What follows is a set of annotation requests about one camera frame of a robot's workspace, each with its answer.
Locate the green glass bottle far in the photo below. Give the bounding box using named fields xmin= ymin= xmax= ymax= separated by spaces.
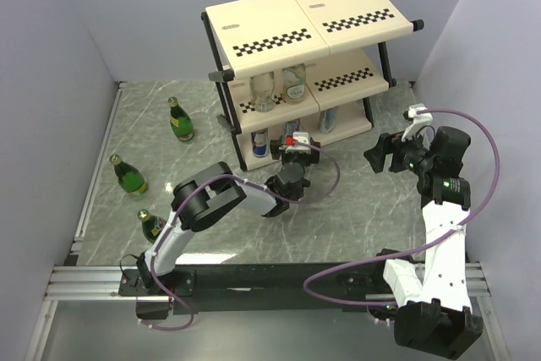
xmin=168 ymin=96 xmax=194 ymax=142

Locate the green glass bottle middle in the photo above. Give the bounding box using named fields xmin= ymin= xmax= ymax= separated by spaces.
xmin=109 ymin=154 xmax=147 ymax=196

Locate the beige two-tier shelf black frame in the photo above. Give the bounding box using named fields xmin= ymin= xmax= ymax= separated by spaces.
xmin=201 ymin=0 xmax=424 ymax=171

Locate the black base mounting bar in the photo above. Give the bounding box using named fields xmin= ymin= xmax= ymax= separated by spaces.
xmin=118 ymin=262 xmax=397 ymax=321

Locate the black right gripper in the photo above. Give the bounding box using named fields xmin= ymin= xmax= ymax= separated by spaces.
xmin=363 ymin=123 xmax=435 ymax=176

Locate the silver blue energy drink can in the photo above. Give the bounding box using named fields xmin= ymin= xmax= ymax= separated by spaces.
xmin=318 ymin=107 xmax=339 ymax=134

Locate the clear Chang soda water bottle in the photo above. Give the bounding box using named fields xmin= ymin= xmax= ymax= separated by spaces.
xmin=249 ymin=72 xmax=275 ymax=112

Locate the aluminium rail frame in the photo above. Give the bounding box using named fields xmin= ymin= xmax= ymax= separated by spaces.
xmin=23 ymin=80 xmax=508 ymax=361

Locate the green glass bottle near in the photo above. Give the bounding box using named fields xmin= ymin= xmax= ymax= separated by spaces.
xmin=137 ymin=209 xmax=167 ymax=243

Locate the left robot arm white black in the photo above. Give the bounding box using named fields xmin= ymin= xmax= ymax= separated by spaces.
xmin=136 ymin=132 xmax=320 ymax=295

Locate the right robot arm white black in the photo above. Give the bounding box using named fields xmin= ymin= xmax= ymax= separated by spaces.
xmin=364 ymin=126 xmax=484 ymax=360

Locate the green glass bottle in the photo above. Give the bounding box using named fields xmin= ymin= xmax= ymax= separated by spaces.
xmin=137 ymin=209 xmax=167 ymax=243
xmin=109 ymin=154 xmax=147 ymax=196
xmin=168 ymin=96 xmax=194 ymax=142

